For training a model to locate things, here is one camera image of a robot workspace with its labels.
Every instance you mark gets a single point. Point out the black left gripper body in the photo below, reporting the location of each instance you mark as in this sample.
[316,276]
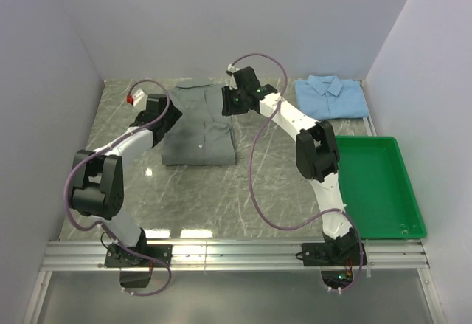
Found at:
[172,116]

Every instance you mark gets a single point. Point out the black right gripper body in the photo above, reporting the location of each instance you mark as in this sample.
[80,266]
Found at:
[234,101]

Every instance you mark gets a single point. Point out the grey long sleeve shirt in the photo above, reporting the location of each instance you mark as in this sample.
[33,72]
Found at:
[202,135]

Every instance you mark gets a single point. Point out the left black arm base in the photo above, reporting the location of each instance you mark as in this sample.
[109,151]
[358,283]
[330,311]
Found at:
[135,272]

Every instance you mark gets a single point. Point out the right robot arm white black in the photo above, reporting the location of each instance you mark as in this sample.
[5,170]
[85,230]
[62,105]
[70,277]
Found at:
[316,156]

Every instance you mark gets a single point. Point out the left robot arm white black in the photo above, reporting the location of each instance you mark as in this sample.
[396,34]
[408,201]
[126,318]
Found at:
[95,187]

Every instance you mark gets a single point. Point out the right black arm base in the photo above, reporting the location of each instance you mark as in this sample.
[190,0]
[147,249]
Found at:
[337,260]

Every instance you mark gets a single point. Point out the folded light blue shirt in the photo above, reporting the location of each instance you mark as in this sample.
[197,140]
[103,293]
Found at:
[331,98]

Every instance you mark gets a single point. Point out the green plastic tray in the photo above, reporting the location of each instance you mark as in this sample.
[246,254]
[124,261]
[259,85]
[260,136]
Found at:
[376,187]

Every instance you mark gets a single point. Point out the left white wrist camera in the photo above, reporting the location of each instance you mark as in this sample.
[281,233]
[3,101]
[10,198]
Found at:
[135,98]

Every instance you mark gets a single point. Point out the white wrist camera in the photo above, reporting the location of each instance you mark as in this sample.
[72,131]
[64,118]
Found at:
[135,98]
[230,76]

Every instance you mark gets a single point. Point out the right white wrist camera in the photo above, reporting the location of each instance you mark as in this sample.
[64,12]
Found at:
[230,76]

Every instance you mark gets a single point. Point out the aluminium mounting rail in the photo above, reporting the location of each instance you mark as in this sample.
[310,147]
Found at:
[236,281]

